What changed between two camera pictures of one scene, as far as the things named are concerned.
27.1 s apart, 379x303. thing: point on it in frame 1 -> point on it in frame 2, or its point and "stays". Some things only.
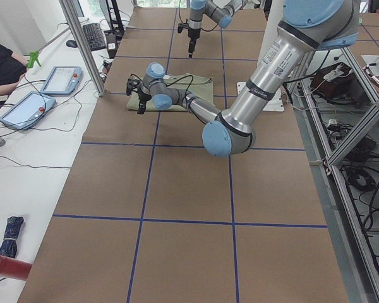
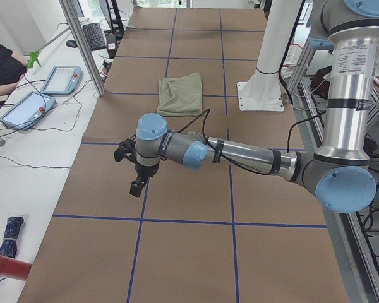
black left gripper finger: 141,106 -> 136,186
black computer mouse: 72,43 stays
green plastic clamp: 33,57 stays
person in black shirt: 5,68 stays
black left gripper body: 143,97 -> 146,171
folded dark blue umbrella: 9,245 stays
